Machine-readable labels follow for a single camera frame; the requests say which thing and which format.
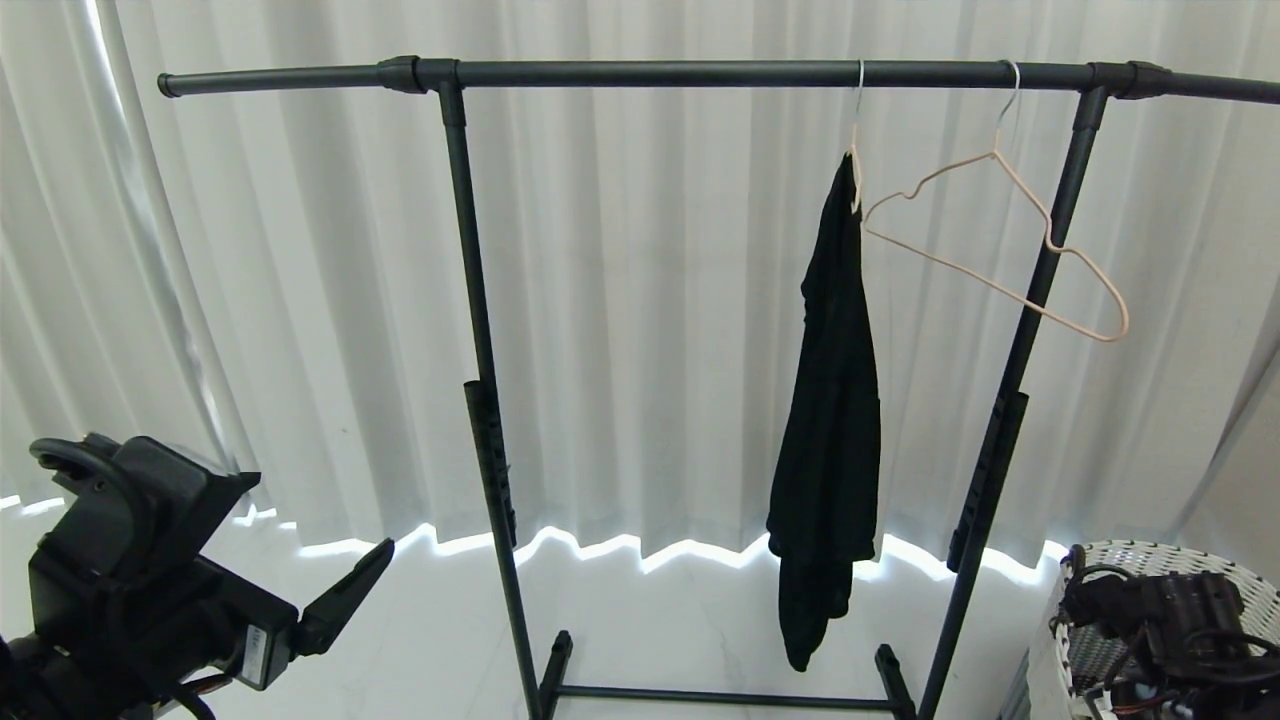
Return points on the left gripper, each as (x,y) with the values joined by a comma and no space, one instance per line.
(150,630)

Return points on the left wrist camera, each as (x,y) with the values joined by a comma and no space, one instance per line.
(150,500)

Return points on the pink clothes hanger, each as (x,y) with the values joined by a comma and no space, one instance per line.
(855,190)
(1047,232)

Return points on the white laundry basket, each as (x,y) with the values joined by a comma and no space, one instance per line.
(1200,560)

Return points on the black clothes rack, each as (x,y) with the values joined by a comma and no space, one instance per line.
(700,73)

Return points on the white curtain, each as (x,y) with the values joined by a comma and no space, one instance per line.
(650,300)

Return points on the black short-sleeved shirt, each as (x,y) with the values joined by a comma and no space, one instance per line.
(830,420)

